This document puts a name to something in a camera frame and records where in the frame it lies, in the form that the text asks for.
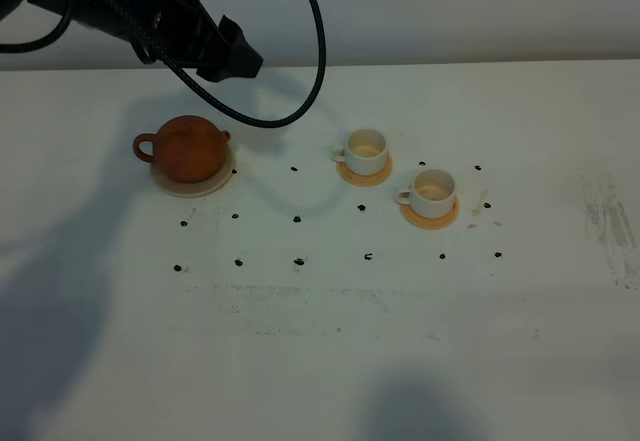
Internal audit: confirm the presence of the orange coaster front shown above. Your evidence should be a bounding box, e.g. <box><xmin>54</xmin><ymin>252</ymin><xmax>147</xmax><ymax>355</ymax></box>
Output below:
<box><xmin>399</xmin><ymin>199</ymin><xmax>459</xmax><ymax>231</ymax></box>

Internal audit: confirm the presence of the white teacup front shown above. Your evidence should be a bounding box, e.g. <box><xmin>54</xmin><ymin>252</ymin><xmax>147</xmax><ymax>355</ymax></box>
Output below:
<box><xmin>394</xmin><ymin>169</ymin><xmax>456</xmax><ymax>219</ymax></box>

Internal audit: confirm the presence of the brown clay teapot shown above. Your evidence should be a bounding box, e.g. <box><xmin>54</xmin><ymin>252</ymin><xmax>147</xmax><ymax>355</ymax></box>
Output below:
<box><xmin>133</xmin><ymin>115</ymin><xmax>231</xmax><ymax>184</ymax></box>

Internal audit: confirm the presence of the white teacup rear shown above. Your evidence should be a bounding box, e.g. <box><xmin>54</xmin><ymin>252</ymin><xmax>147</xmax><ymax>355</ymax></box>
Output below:
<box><xmin>330</xmin><ymin>129</ymin><xmax>389</xmax><ymax>176</ymax></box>

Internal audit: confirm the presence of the white teacup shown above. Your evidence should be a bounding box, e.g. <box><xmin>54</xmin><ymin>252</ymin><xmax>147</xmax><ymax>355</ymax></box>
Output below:
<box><xmin>330</xmin><ymin>129</ymin><xmax>389</xmax><ymax>176</ymax></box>
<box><xmin>394</xmin><ymin>169</ymin><xmax>456</xmax><ymax>219</ymax></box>

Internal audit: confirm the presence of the beige round teapot coaster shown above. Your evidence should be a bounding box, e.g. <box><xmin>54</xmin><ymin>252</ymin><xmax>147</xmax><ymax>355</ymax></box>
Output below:
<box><xmin>150</xmin><ymin>148</ymin><xmax>236</xmax><ymax>198</ymax></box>

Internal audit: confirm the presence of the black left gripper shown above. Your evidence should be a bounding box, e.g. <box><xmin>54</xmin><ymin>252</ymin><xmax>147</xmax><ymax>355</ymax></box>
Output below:
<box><xmin>75</xmin><ymin>0</ymin><xmax>263</xmax><ymax>81</ymax></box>

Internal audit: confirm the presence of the orange coaster rear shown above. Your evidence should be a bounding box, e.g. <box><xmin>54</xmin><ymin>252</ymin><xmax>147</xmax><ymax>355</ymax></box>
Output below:
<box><xmin>336</xmin><ymin>155</ymin><xmax>393</xmax><ymax>187</ymax></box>

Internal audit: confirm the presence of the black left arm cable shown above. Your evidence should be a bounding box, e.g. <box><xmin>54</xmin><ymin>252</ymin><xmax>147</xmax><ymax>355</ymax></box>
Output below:
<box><xmin>0</xmin><ymin>0</ymin><xmax>328</xmax><ymax>130</ymax></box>

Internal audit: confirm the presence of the orange coaster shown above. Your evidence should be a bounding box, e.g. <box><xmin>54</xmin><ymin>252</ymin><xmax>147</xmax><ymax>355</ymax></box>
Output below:
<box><xmin>336</xmin><ymin>155</ymin><xmax>393</xmax><ymax>187</ymax></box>
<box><xmin>399</xmin><ymin>199</ymin><xmax>459</xmax><ymax>231</ymax></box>

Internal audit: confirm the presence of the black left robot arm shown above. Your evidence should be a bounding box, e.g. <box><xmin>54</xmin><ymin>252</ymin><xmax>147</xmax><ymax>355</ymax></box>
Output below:
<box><xmin>1</xmin><ymin>0</ymin><xmax>263</xmax><ymax>82</ymax></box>

